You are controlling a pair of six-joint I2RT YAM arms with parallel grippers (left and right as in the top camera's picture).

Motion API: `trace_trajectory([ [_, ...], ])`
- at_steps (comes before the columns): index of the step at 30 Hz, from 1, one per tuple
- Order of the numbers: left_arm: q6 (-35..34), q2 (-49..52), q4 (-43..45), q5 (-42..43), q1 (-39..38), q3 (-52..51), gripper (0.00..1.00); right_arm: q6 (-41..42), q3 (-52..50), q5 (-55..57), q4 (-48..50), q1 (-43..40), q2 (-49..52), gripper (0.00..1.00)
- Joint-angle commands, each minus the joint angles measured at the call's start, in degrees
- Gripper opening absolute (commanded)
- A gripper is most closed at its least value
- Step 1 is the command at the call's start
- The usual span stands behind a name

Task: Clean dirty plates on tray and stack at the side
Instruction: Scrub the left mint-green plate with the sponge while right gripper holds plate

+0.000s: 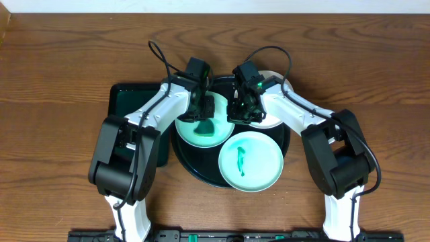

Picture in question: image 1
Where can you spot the mint green plate front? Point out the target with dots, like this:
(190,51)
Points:
(250,161)

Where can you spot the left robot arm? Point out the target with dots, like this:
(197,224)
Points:
(125,159)

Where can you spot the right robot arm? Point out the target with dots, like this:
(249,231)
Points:
(338,157)

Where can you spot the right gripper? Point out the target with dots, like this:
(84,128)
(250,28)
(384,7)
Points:
(233,115)

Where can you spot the mint green plate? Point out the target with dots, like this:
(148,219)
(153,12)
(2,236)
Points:
(250,161)
(223,128)

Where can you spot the green sponge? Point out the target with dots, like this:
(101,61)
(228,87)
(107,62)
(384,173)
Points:
(205,128)

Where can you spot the white plate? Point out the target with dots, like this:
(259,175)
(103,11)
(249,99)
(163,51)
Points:
(269,121)

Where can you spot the black rectangular tray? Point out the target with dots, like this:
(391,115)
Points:
(126,98)

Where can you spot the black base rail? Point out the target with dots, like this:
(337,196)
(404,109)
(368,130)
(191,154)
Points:
(195,236)

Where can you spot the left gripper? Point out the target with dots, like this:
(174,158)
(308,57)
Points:
(204,109)

